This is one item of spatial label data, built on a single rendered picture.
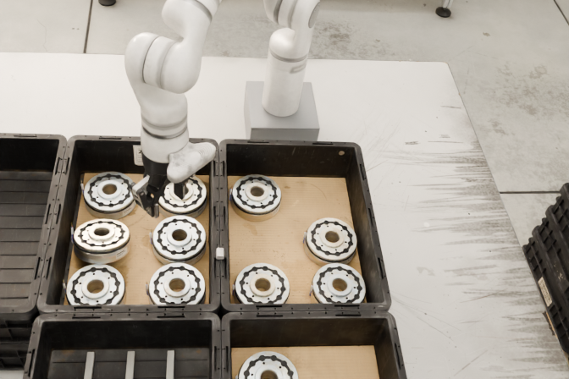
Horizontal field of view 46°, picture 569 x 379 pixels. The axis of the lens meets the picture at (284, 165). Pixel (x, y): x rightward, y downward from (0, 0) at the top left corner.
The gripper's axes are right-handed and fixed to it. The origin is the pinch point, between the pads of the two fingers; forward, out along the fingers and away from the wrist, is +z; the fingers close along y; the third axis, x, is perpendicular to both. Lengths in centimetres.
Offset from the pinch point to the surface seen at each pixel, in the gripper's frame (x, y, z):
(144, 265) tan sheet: -1.5, 4.6, 17.3
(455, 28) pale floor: -42, -227, 100
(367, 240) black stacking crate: 27.5, -26.4, 10.5
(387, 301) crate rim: 38.7, -16.1, 7.4
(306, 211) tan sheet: 12.0, -28.0, 17.3
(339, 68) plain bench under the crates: -20, -84, 30
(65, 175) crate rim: -21.8, 5.8, 7.3
